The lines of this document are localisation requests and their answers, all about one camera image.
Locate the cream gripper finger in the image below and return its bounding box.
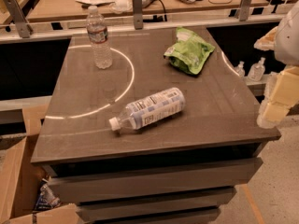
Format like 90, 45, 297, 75
253, 27, 278, 51
257, 66, 299, 129

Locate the green rice chip bag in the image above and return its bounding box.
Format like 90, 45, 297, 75
164, 27, 215, 75

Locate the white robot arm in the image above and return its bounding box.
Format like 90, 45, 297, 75
254, 1, 299, 129

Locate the small sanitizer bottle right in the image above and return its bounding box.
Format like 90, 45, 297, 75
248, 57, 265, 81

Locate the small sanitizer bottle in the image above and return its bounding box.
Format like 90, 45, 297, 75
248, 57, 265, 81
235, 61, 245, 77

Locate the small sanitizer bottle left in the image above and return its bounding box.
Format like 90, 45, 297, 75
235, 61, 245, 77

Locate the blue label plastic bottle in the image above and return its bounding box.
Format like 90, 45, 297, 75
109, 88, 186, 131

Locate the clear upright water bottle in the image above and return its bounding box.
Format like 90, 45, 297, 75
86, 6, 112, 69

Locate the snack bag in box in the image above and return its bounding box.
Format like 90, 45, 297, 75
34, 178, 61, 211

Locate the grey drawer cabinet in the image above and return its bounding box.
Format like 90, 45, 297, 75
32, 28, 279, 224

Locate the cardboard box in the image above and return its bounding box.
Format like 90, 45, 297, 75
0, 105, 84, 224

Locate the black cable on desk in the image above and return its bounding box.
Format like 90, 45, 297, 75
151, 0, 168, 22

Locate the metal rail frame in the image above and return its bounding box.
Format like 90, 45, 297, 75
0, 0, 299, 45

